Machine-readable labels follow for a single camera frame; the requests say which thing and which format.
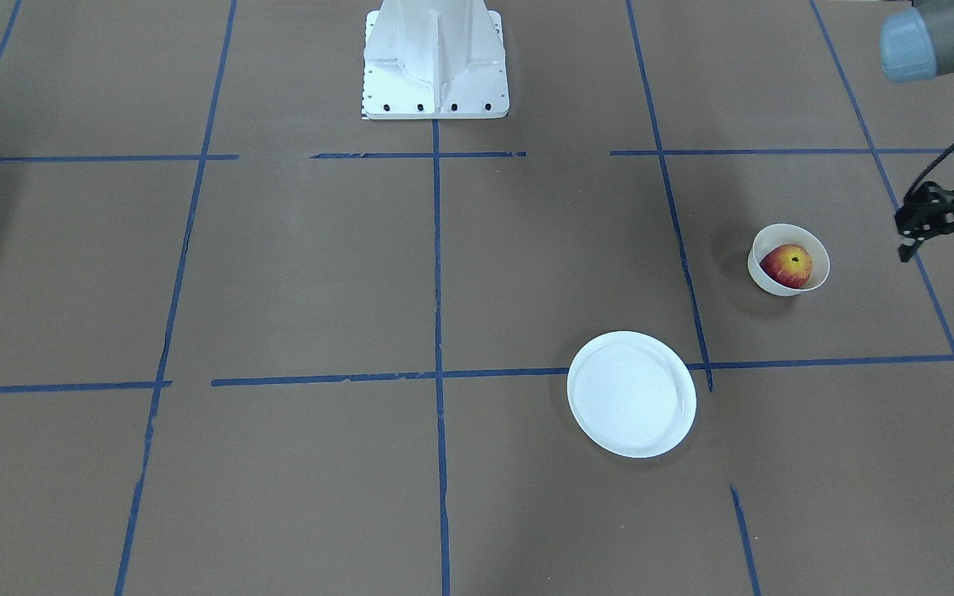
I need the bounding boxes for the white bowl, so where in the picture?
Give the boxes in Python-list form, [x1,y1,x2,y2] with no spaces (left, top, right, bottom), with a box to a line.
[747,223,831,297]

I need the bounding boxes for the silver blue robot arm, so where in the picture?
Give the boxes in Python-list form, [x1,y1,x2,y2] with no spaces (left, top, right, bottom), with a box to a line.
[879,1,954,263]

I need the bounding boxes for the red yellow apple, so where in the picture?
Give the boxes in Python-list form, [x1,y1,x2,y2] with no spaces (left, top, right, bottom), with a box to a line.
[759,243,814,290]

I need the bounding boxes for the white plate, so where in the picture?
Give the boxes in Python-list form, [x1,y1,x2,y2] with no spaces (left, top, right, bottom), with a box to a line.
[566,329,697,459]

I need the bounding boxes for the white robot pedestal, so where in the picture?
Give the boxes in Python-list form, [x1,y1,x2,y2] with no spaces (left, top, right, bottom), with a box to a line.
[361,1,511,120]

